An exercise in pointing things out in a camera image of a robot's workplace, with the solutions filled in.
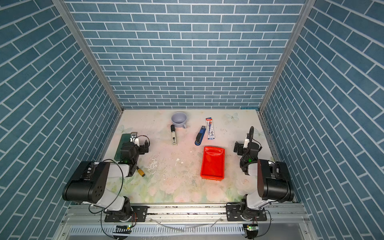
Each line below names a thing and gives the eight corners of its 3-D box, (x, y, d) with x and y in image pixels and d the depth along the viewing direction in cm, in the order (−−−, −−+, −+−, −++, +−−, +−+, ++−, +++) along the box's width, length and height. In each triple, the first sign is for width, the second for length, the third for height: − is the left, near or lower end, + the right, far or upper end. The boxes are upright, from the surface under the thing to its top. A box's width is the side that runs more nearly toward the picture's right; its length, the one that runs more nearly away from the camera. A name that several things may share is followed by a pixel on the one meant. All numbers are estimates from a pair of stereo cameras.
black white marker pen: (172, 145, 101) (171, 142, 97) (171, 128, 110) (170, 124, 106) (176, 145, 101) (176, 141, 97) (175, 128, 110) (174, 124, 107)
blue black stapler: (194, 144, 102) (194, 141, 99) (200, 127, 112) (201, 123, 109) (200, 146, 101) (200, 142, 98) (206, 128, 111) (206, 125, 108)
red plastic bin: (199, 179, 87) (199, 176, 83) (203, 148, 100) (204, 144, 97) (223, 182, 86) (224, 179, 82) (224, 151, 99) (225, 147, 95)
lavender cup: (171, 129, 110) (170, 124, 105) (173, 117, 118) (172, 112, 113) (186, 130, 110) (185, 125, 105) (187, 117, 118) (186, 112, 113)
